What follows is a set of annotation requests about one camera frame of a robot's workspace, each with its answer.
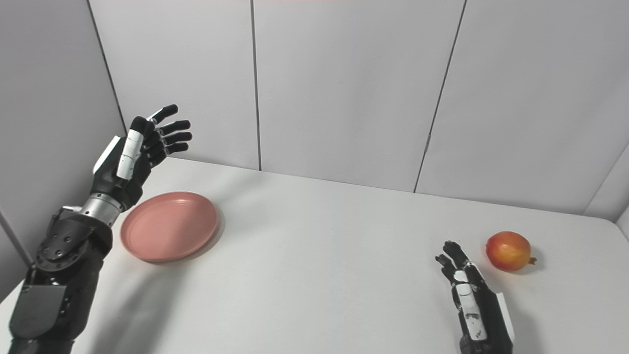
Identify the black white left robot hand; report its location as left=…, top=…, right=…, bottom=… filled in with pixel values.
left=90, top=104, right=193, bottom=212

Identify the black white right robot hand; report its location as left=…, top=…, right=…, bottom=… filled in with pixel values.
left=435, top=240, right=515, bottom=354

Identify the red yellow pomegranate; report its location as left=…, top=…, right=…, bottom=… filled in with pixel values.
left=486, top=231, right=537, bottom=272

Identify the pink round plate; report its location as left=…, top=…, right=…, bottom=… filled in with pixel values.
left=120, top=192, right=219, bottom=263

